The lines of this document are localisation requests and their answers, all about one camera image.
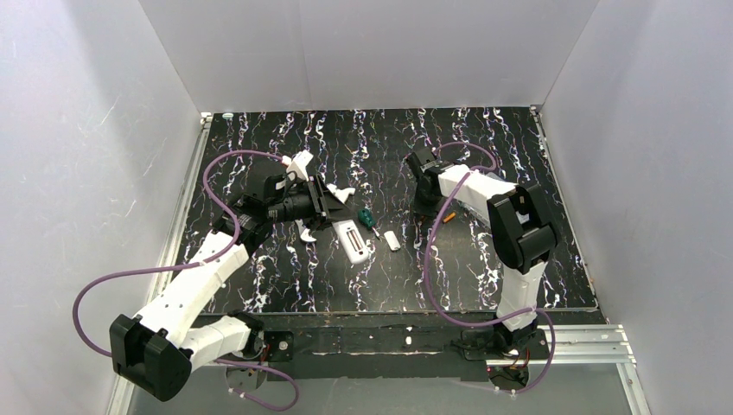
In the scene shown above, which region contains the green handled screwdriver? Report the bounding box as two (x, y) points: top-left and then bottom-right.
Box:
(357, 208), (380, 239)

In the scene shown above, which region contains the white plastic pipe fitting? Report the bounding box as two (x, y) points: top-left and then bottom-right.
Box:
(332, 188), (355, 203)

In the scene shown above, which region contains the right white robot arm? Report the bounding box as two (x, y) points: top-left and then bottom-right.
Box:
(405, 148), (559, 344)

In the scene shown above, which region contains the white remote control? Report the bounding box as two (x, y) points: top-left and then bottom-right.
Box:
(332, 220), (369, 265)

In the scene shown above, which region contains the clear plastic screw box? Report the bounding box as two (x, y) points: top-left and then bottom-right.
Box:
(455, 172), (516, 225)

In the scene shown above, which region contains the aluminium frame rail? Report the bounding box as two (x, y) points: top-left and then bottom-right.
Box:
(106, 112), (214, 415)

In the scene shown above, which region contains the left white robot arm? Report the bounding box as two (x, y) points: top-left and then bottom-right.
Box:
(109, 172), (368, 402)

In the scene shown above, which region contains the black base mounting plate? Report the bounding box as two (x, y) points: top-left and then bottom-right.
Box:
(208, 311), (551, 382)

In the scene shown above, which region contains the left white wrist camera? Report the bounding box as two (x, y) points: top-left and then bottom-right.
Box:
(281, 150), (314, 182)

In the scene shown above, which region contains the red handled adjustable wrench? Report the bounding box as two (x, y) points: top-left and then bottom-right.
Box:
(295, 220), (316, 244)

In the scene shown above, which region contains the white remote battery cover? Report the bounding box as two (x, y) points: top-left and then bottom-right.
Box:
(384, 231), (401, 252)

